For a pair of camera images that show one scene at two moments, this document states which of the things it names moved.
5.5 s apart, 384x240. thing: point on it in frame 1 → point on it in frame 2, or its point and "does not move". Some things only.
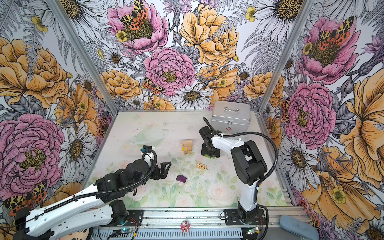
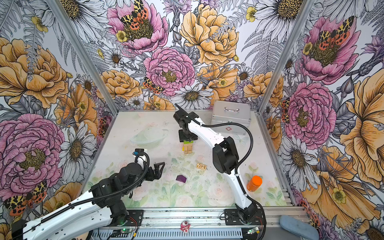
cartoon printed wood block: (201, 166) does not move
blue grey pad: (299, 227) does not move
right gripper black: (216, 154) → (194, 137)
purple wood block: (181, 178) does not move
